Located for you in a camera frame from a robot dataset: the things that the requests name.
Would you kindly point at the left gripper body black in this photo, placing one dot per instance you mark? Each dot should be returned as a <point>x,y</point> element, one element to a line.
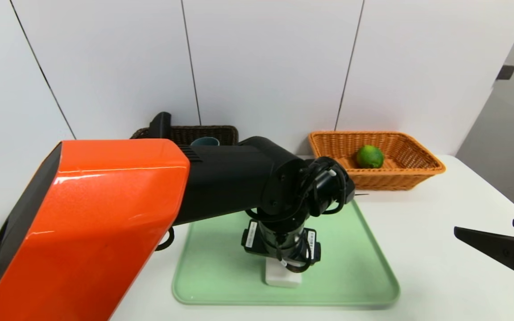
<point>279,246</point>

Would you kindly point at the white soap bar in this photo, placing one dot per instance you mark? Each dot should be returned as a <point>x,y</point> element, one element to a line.
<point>277,278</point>

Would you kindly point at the green lime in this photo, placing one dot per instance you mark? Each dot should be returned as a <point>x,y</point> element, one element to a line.
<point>370,157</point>

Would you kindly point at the blue-grey plastic cup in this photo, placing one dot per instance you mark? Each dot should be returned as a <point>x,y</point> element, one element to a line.
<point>205,141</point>

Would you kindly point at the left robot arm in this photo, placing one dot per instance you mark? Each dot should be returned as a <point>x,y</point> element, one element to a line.
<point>105,214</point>

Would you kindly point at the orange wicker basket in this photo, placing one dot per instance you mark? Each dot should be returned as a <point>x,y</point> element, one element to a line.
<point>400,176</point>

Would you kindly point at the dark brown wicker basket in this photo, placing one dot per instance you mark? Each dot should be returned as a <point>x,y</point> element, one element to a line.
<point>208,133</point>

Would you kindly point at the light green plastic tray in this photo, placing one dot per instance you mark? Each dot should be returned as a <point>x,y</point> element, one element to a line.
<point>355,276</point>

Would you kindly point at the small dark wall plate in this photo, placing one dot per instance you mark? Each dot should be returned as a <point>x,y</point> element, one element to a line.
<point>506,72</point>

